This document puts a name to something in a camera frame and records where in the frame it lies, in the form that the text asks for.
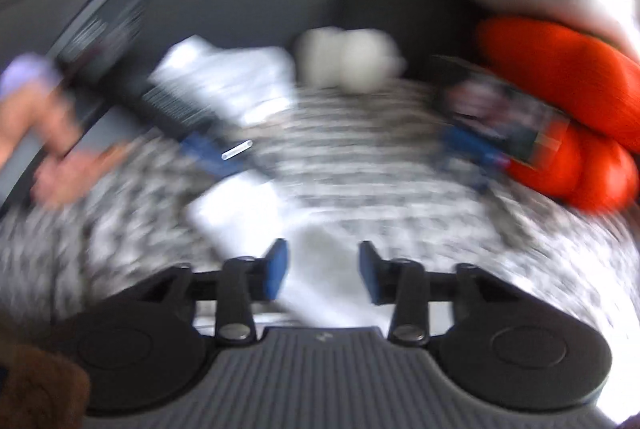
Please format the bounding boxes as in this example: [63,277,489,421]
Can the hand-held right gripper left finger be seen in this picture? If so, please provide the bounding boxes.
[127,239,291,345]

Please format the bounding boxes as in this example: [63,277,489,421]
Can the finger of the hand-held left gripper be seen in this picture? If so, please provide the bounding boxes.
[177,131,273,182]

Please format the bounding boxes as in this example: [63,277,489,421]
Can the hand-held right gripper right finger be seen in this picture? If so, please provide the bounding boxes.
[357,240,506,344]

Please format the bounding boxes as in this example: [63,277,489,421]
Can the white garment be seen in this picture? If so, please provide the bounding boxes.
[150,36,386,327]

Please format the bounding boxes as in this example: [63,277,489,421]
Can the person's left hand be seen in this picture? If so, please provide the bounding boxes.
[0,89,132,208]

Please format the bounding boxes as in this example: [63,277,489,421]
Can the grey patterned quilt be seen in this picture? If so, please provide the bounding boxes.
[0,81,640,410]

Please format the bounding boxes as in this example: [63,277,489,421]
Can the blue phone stand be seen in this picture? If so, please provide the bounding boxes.
[440,124,511,190]

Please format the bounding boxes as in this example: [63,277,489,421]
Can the white plush toy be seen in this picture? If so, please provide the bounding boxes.
[295,27,407,93]

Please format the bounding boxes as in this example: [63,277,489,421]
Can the smartphone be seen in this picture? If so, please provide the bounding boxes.
[432,54,571,170]

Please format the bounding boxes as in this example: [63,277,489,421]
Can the orange pumpkin cushion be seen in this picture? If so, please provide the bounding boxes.
[475,16,640,144]
[510,124,639,213]

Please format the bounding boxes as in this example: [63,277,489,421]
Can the brown fuzzy cloth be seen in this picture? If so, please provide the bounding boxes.
[0,343,92,429]

